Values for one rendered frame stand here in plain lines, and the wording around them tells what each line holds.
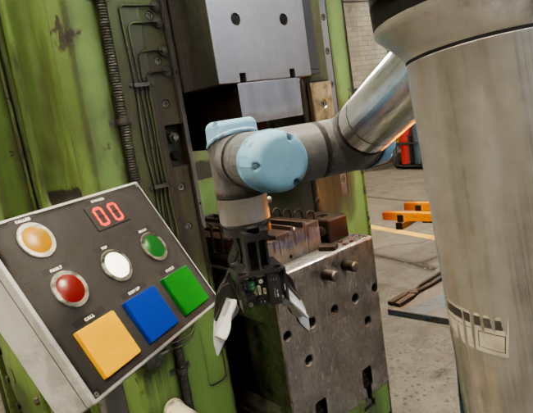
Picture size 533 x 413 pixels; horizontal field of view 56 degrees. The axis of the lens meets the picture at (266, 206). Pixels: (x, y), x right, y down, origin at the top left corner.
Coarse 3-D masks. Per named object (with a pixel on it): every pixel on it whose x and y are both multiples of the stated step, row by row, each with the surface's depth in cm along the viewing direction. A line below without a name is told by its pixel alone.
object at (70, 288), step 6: (60, 276) 70; (66, 276) 71; (72, 276) 72; (60, 282) 70; (66, 282) 71; (72, 282) 71; (78, 282) 72; (60, 288) 69; (66, 288) 70; (72, 288) 71; (78, 288) 71; (84, 288) 72; (60, 294) 69; (66, 294) 70; (72, 294) 70; (78, 294) 71; (66, 300) 69; (72, 300) 70; (78, 300) 70
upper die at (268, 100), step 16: (272, 80) 120; (288, 80) 124; (192, 96) 128; (208, 96) 122; (224, 96) 118; (240, 96) 114; (256, 96) 117; (272, 96) 120; (288, 96) 124; (192, 112) 129; (208, 112) 124; (224, 112) 119; (240, 112) 115; (256, 112) 117; (272, 112) 121; (288, 112) 124; (192, 128) 131
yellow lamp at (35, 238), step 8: (24, 232) 70; (32, 232) 71; (40, 232) 72; (24, 240) 69; (32, 240) 70; (40, 240) 71; (48, 240) 72; (32, 248) 70; (40, 248) 71; (48, 248) 72
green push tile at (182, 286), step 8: (176, 272) 88; (184, 272) 90; (160, 280) 85; (168, 280) 85; (176, 280) 87; (184, 280) 88; (192, 280) 90; (168, 288) 85; (176, 288) 86; (184, 288) 87; (192, 288) 89; (200, 288) 90; (176, 296) 85; (184, 296) 86; (192, 296) 88; (200, 296) 89; (176, 304) 85; (184, 304) 85; (192, 304) 86; (200, 304) 88; (184, 312) 84
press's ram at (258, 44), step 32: (192, 0) 110; (224, 0) 110; (256, 0) 116; (288, 0) 122; (192, 32) 113; (224, 32) 110; (256, 32) 116; (288, 32) 123; (192, 64) 116; (224, 64) 111; (256, 64) 117; (288, 64) 123
